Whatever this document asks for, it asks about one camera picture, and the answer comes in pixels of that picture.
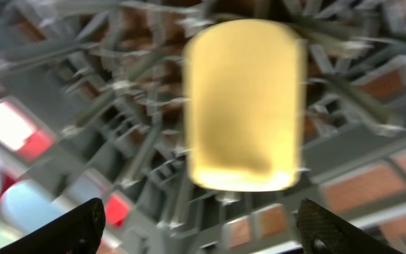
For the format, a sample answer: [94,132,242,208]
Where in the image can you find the yellow cup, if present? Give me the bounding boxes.
[183,19,307,192]

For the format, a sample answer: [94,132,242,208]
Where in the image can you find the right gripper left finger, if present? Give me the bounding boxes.
[0,198,106,254]

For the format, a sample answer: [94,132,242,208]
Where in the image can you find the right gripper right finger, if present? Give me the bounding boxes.
[297,199,401,254]

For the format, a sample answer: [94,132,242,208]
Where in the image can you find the red serving tray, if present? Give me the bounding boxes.
[0,73,133,229]

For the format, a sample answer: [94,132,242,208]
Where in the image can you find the grey dishwasher rack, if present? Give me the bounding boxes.
[0,0,406,253]

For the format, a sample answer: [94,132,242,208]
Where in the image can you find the light blue saucer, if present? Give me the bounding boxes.
[0,180,68,235]

